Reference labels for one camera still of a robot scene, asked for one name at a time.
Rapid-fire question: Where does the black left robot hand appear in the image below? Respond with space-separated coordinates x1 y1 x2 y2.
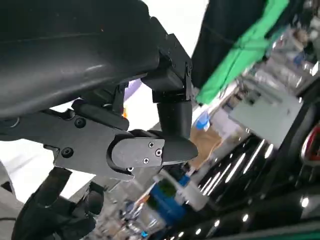
0 0 199 181

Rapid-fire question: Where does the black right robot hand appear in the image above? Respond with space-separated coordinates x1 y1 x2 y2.
11 166 105 240

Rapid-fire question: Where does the lilac plate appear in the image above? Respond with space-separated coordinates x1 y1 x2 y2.
124 79 142 102

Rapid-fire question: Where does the blue box with plant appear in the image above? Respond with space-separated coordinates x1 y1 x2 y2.
146 178 188 226

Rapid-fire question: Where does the black curtain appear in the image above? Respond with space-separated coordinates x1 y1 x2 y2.
191 0 271 90

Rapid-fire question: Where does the blue and white container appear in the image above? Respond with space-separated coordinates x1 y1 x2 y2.
194 111 213 131

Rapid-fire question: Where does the green cloth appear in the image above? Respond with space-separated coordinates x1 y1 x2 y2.
194 0 298 106

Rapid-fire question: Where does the pale grey cabinet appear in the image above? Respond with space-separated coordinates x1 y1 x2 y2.
228 92 305 149

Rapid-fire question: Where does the red framed device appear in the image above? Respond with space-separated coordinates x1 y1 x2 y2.
299 124 320 166

